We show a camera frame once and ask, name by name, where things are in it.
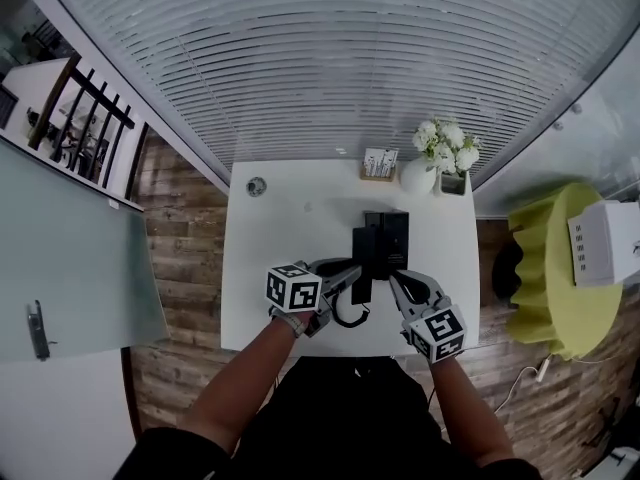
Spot person's left forearm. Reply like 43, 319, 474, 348
181, 317, 302, 458

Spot black box device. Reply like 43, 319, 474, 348
363, 209, 412, 282

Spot black cable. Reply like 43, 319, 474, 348
330, 287, 373, 329

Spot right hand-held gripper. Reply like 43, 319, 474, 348
388, 270, 469, 366

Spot green round table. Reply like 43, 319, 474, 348
506, 182, 624, 362

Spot white flower bouquet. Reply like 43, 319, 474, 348
411, 117, 482, 176

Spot wooden card holder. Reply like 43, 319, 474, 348
359, 147, 401, 184

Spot white microwave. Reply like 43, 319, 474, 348
566, 199, 640, 290

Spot white desk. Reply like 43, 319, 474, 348
219, 158, 483, 360

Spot white plug cable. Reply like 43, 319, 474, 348
491, 364, 544, 415

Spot white vase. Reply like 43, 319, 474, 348
399, 156, 438, 196

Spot black bag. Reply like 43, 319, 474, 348
491, 239, 525, 300

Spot small black object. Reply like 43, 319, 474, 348
350, 225, 376, 306

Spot grey pen holder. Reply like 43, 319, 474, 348
439, 167, 469, 197

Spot person's black clothing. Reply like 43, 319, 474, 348
111, 354, 545, 480

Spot white window blinds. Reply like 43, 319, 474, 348
36, 0, 640, 190

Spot frosted glass door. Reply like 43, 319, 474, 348
0, 136, 172, 363

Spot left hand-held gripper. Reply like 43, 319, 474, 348
264, 257, 364, 340

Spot black railing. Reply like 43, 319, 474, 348
26, 54, 152, 201

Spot metal door handle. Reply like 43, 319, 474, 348
26, 299, 52, 362

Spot person's right forearm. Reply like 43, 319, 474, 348
428, 355, 517, 468

